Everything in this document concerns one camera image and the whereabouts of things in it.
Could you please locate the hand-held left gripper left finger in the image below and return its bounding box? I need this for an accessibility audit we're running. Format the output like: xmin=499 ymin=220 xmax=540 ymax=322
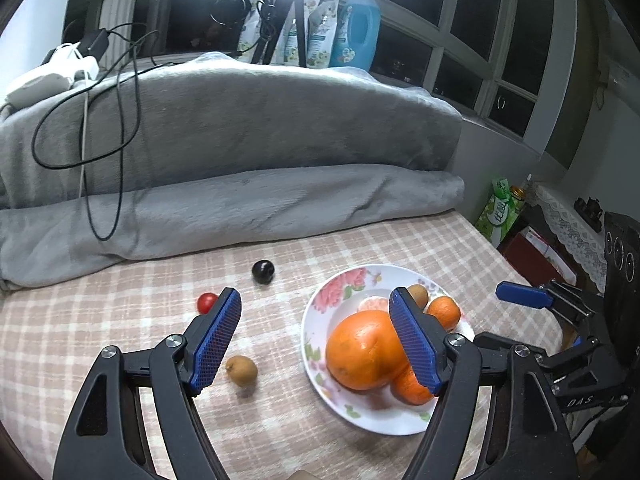
xmin=52 ymin=287 xmax=243 ymax=480

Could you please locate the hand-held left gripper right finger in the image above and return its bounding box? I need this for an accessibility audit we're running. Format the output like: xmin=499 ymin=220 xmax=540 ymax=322
xmin=389 ymin=287 xmax=583 ymax=480

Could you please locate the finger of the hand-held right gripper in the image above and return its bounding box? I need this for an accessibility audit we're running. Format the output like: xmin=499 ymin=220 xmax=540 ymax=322
xmin=495 ymin=281 xmax=603 ymax=333
xmin=474 ymin=332 xmax=576 ymax=372

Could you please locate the small orange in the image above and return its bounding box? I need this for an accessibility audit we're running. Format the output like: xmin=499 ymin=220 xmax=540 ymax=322
xmin=390 ymin=365 xmax=435 ymax=406
xmin=425 ymin=295 xmax=462 ymax=332

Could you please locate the large orange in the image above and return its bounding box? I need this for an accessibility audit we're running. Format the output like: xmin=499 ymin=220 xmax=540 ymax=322
xmin=325 ymin=310 xmax=412 ymax=392

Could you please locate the peeled mandarin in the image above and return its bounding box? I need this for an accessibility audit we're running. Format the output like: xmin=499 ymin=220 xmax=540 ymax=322
xmin=357 ymin=296 xmax=392 ymax=315

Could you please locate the floral white plate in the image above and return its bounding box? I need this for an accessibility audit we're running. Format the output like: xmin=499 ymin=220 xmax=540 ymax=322
xmin=301 ymin=263 xmax=476 ymax=436

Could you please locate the red box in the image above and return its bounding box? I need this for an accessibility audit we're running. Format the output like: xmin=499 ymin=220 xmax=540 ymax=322
xmin=499 ymin=226 xmax=582 ymax=287

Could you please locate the white lace cloth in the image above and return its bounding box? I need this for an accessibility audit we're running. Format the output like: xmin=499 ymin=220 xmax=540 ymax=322
xmin=529 ymin=182 xmax=609 ymax=293

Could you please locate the dark plum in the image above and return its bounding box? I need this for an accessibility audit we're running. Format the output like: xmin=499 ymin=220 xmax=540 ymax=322
xmin=251 ymin=259 xmax=277 ymax=285

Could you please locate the green carton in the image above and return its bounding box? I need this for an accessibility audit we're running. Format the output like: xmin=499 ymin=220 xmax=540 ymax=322
xmin=474 ymin=177 xmax=522 ymax=249

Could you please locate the orange cap bottle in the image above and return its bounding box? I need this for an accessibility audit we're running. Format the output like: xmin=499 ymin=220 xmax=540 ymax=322
xmin=509 ymin=174 xmax=534 ymax=206

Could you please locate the checked bed sheet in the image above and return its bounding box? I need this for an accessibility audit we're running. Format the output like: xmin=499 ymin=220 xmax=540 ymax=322
xmin=0 ymin=210 xmax=566 ymax=480

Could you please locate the dark small ornament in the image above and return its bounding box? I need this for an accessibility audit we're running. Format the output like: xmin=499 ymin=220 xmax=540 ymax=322
xmin=574 ymin=196 xmax=605 ymax=234

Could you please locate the grey fleece blanket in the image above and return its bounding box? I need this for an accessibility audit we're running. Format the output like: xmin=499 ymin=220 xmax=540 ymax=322
xmin=0 ymin=51 xmax=467 ymax=292

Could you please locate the blue detergent bottle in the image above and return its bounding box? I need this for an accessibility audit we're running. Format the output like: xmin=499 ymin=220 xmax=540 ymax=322
xmin=329 ymin=0 xmax=384 ymax=72

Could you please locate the white power strip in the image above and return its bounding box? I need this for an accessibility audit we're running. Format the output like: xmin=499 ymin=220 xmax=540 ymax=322
xmin=4 ymin=44 xmax=101 ymax=110

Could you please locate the black power adapter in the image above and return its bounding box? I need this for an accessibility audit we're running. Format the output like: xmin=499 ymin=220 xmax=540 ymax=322
xmin=81 ymin=29 xmax=112 ymax=57

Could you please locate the black tripod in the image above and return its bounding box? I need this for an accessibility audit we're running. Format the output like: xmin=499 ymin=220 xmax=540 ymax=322
xmin=249 ymin=0 xmax=309 ymax=69

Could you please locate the black cable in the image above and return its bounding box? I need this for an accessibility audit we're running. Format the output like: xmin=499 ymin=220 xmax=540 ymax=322
xmin=31 ymin=22 xmax=173 ymax=242

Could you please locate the white window frame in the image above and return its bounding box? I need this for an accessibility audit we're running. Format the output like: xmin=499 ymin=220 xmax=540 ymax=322
xmin=65 ymin=0 xmax=581 ymax=153

